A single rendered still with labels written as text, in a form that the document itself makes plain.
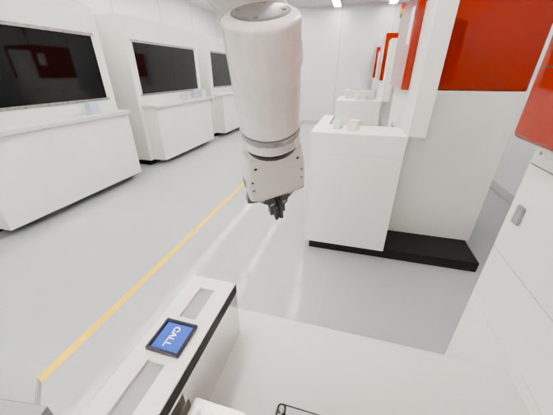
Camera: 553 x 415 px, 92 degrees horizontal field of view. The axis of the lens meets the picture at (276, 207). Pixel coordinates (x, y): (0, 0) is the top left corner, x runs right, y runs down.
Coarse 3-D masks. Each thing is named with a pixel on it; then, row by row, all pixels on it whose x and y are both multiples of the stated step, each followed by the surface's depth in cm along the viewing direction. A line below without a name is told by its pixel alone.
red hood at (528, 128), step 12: (552, 36) 43; (552, 48) 43; (552, 60) 43; (540, 72) 45; (552, 72) 42; (540, 84) 45; (552, 84) 42; (528, 96) 48; (540, 96) 45; (552, 96) 42; (528, 108) 47; (540, 108) 44; (552, 108) 41; (528, 120) 47; (540, 120) 44; (552, 120) 41; (516, 132) 50; (528, 132) 46; (540, 132) 43; (552, 132) 41; (540, 144) 43; (552, 144) 40
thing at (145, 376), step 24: (192, 288) 51; (216, 288) 51; (168, 312) 46; (192, 312) 47; (216, 312) 46; (144, 336) 42; (144, 360) 39; (168, 360) 39; (120, 384) 36; (144, 384) 36; (168, 384) 36; (96, 408) 33; (120, 408) 33; (144, 408) 33
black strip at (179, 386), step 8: (232, 296) 51; (224, 304) 48; (224, 312) 48; (216, 320) 46; (208, 336) 43; (200, 344) 41; (200, 352) 41; (192, 360) 39; (192, 368) 39; (184, 376) 37; (184, 384) 37; (176, 392) 36; (168, 400) 34; (168, 408) 34
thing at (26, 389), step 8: (0, 376) 50; (8, 376) 50; (16, 376) 50; (24, 376) 50; (0, 384) 49; (8, 384) 49; (16, 384) 49; (24, 384) 49; (32, 384) 49; (40, 384) 50; (0, 392) 48; (8, 392) 48; (16, 392) 48; (24, 392) 48; (32, 392) 48; (40, 392) 49; (16, 400) 47; (24, 400) 47; (32, 400) 47; (40, 400) 48
